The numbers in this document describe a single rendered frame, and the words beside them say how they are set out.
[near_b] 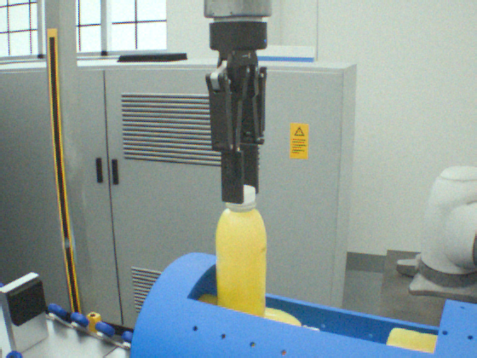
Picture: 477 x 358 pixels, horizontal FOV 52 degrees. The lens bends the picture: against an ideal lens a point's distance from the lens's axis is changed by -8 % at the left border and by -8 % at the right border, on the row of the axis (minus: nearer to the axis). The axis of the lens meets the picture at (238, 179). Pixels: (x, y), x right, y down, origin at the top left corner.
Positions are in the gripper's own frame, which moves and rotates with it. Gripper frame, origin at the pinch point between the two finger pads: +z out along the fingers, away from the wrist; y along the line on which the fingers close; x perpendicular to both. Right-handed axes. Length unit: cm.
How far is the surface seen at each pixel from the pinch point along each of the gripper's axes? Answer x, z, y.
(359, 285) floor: -36, 140, -241
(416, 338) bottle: 26.1, 19.4, 0.8
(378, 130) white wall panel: -35, 41, -263
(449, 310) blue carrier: 29.6, 15.2, -0.7
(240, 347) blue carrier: 5.1, 19.8, 10.6
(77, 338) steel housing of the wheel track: -45, 45, -8
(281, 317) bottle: 4.4, 23.8, -4.8
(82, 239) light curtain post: -65, 34, -33
